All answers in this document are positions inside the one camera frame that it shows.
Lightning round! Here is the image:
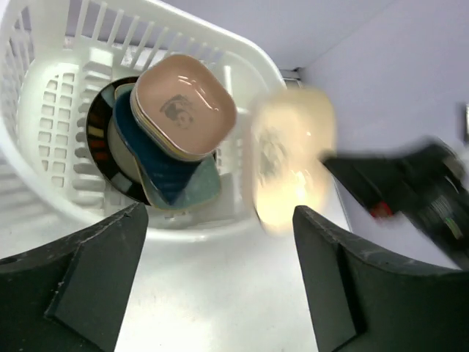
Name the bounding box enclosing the light teal rectangular divided plate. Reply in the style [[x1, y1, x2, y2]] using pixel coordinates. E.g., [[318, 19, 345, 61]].
[[116, 86, 221, 211]]

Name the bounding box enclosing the round black-rimmed plate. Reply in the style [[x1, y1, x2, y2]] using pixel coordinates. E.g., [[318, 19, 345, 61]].
[[85, 76, 149, 205]]

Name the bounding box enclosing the dark blue leaf-shaped plate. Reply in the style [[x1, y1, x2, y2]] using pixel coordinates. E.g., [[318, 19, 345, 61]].
[[113, 90, 200, 205]]

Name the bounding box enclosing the white plastic dish bin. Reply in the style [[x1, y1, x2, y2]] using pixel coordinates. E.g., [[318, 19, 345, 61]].
[[1, 1, 284, 242]]

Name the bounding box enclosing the brown square panda plate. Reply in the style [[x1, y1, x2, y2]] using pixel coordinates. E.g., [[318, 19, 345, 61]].
[[132, 54, 237, 155]]

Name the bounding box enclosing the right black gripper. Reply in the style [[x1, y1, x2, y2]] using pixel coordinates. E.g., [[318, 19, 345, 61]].
[[322, 140, 468, 270]]

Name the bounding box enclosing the cream square panda plate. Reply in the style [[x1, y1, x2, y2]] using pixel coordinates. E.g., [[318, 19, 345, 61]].
[[249, 88, 336, 235]]

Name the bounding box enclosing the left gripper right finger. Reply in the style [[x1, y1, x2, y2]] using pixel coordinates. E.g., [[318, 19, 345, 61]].
[[292, 205, 468, 351]]

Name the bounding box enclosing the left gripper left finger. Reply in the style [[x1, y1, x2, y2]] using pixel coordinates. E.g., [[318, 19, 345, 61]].
[[1, 203, 149, 351]]

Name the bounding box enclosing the yellow square panda plate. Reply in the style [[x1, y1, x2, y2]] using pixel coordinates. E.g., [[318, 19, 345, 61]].
[[130, 93, 213, 162]]

